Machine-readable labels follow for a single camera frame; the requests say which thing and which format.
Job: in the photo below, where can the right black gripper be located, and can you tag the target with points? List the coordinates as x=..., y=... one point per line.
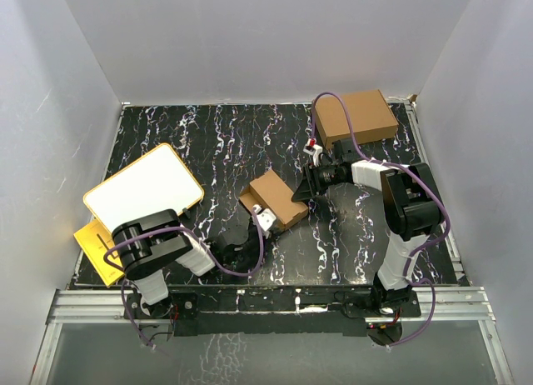
x=306, y=189

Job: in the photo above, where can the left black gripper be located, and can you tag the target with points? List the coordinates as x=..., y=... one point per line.
x=266, y=241

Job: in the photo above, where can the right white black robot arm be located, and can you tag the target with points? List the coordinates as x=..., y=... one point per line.
x=412, y=209

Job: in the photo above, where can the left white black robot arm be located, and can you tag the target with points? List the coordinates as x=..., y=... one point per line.
x=143, y=247

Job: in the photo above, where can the closed brown cardboard box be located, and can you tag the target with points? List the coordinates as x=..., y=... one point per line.
x=371, y=118

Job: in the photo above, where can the white board yellow rim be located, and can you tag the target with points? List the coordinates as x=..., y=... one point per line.
x=157, y=181

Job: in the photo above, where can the yellow flat board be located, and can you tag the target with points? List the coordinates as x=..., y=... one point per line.
x=95, y=240

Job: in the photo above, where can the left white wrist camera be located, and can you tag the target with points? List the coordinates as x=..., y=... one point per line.
x=264, y=218

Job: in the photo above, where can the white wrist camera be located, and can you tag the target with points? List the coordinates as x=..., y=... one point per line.
x=264, y=218
x=314, y=150

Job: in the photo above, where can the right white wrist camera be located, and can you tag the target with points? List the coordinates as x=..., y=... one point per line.
x=314, y=150

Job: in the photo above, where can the aluminium frame rail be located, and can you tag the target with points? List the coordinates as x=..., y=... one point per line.
x=227, y=334

